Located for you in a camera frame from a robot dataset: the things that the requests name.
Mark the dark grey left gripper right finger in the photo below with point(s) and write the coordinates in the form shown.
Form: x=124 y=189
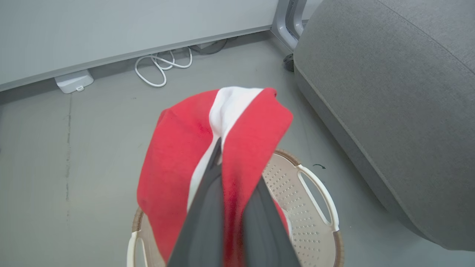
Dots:
x=265 y=230

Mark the grey fabric sofa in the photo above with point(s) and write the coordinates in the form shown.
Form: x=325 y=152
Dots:
x=389 y=92

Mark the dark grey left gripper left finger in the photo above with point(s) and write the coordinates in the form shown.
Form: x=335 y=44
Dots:
x=207 y=222

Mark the white power adapter box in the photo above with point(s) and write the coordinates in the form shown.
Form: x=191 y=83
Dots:
x=72 y=81

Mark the black caster wheel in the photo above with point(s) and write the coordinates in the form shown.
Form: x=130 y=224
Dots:
x=289 y=63

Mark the red and white garment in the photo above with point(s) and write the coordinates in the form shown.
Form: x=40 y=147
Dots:
x=174 y=155

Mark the cream perforated laundry basket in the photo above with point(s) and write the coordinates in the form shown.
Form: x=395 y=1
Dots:
x=291 y=194

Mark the grey metal desk leg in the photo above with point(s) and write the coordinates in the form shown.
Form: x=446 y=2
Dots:
x=282 y=26

